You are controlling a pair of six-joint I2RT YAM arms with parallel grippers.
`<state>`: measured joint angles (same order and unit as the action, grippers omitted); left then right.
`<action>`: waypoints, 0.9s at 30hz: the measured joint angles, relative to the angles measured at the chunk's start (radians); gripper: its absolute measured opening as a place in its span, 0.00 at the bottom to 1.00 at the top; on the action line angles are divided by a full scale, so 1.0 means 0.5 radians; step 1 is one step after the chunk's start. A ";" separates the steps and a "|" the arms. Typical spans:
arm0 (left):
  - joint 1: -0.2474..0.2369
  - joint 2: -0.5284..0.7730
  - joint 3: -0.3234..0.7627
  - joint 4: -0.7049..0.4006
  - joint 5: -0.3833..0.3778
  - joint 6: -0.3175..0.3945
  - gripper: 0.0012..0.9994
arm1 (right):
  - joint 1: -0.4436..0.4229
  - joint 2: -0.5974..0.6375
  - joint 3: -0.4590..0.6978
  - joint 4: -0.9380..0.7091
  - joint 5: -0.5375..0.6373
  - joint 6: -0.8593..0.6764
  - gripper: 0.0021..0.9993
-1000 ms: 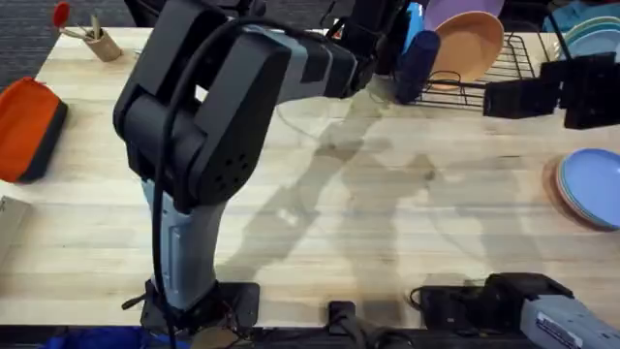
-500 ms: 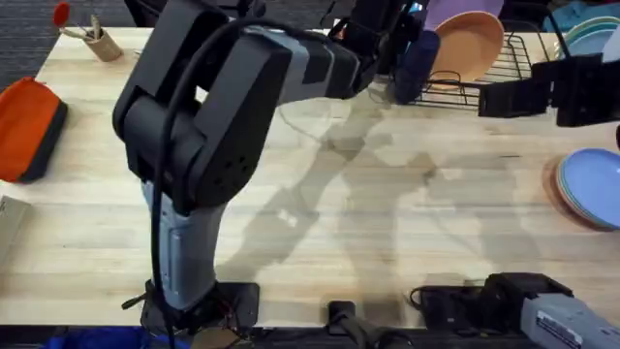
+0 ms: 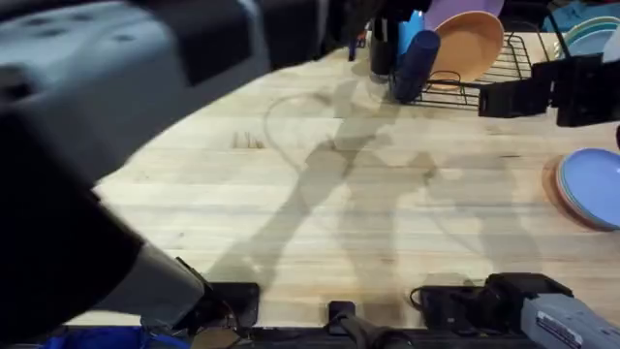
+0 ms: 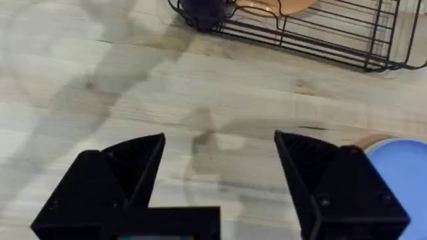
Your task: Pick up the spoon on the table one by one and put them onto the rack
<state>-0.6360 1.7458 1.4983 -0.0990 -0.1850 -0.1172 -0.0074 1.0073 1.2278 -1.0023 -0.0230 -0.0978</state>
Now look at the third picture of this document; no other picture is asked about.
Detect blue cloth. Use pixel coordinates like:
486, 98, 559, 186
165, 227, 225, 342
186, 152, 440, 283
41, 325, 191, 349

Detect black wire dish rack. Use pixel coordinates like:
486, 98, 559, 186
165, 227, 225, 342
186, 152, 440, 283
387, 4, 574, 111

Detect black rail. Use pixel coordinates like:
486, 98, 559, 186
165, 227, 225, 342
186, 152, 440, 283
62, 325, 534, 349

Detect dark blue cup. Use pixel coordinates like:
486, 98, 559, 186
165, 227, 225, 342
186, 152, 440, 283
390, 29, 442, 105

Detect purple plate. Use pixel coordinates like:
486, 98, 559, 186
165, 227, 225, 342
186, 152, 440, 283
423, 0, 506, 31

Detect light blue cup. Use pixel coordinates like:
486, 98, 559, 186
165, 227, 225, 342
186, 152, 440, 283
396, 9, 426, 65

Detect teal cloth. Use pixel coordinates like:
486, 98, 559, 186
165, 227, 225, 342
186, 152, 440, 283
542, 0, 620, 33

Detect blue plate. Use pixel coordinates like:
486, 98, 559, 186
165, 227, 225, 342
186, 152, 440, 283
566, 28, 617, 57
560, 147, 620, 229

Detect black mount post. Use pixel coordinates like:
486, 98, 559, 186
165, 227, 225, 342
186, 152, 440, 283
326, 300, 414, 349

